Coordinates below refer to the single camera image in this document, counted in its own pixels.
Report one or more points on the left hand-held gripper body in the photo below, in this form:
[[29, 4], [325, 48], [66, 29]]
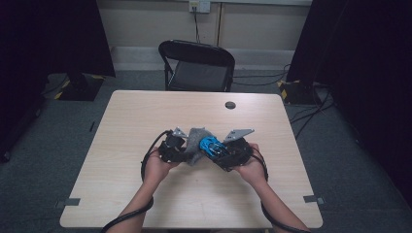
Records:
[[173, 149]]

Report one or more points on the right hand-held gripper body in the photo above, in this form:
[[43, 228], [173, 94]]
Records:
[[239, 150]]

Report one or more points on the blue toy car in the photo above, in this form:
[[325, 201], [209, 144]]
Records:
[[212, 147]]

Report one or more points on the grey cloth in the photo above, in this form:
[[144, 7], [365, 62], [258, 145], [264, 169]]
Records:
[[194, 144]]

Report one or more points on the person's right hand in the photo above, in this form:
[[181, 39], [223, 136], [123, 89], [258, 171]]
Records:
[[252, 170]]

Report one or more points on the person's left hand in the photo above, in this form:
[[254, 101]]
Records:
[[157, 168]]

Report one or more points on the black folding chair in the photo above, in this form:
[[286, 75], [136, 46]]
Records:
[[197, 76]]

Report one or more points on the black stand base striped tape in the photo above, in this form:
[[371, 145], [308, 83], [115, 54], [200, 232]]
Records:
[[298, 92], [79, 89]]

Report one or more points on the small black floor tape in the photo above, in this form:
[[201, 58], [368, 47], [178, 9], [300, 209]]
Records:
[[92, 126]]

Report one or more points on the grey tape strip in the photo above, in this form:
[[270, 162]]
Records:
[[312, 199], [68, 202]]

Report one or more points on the black curtain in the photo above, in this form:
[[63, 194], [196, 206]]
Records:
[[362, 58], [48, 39]]

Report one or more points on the beige wall pipe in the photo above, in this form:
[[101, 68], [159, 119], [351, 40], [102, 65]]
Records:
[[220, 24]]

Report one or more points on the white wall socket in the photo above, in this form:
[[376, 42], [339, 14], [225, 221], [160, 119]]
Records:
[[199, 6]]

